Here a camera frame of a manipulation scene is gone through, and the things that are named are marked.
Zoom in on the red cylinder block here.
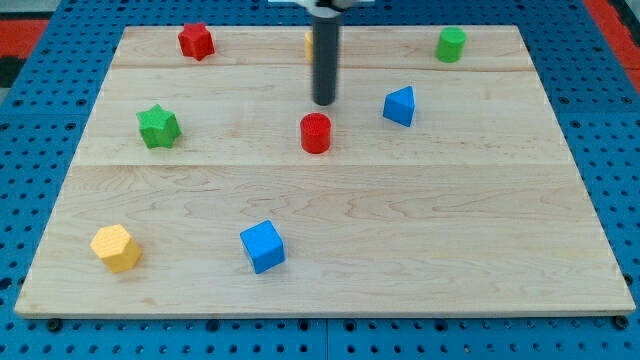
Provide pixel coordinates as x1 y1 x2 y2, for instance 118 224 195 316
300 112 332 154

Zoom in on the blue triangular prism block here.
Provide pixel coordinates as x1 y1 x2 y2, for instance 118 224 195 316
382 86 415 127

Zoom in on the green cylinder block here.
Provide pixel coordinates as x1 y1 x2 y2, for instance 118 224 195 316
435 26 467 63

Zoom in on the yellow hexagon block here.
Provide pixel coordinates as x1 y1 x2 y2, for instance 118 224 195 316
90 224 142 273

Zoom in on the red star block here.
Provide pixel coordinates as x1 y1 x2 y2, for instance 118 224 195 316
178 22 215 61

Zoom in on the light wooden board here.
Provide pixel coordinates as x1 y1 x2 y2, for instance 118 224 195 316
15 26 636 319

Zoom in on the yellow block behind rod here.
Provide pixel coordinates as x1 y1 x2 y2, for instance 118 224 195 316
304 31 313 62

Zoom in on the blue cube block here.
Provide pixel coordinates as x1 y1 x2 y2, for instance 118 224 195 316
240 220 286 274

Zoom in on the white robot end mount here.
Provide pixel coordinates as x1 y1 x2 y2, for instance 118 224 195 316
267 0 375 11

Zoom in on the green star block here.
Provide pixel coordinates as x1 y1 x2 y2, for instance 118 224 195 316
136 104 181 149

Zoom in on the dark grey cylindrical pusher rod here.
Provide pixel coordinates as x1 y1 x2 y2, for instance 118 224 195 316
311 6 341 106

